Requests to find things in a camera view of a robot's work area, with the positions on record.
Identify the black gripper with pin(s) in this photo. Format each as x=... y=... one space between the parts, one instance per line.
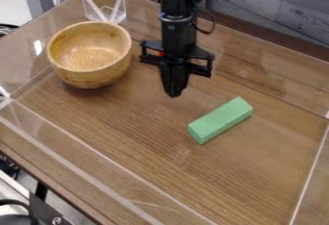
x=150 y=49

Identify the green foam stick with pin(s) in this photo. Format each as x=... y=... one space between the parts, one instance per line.
x=219 y=120

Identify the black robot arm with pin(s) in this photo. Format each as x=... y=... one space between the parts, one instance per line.
x=175 y=53

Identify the brown wooden bowl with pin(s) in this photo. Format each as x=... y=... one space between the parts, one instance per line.
x=89 y=54

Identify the black metal table leg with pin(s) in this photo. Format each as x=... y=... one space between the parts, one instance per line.
x=41 y=191

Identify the clear acrylic enclosure wall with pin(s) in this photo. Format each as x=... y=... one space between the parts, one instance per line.
x=111 y=149

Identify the clear acrylic corner bracket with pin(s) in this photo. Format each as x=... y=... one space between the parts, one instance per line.
x=105 y=14

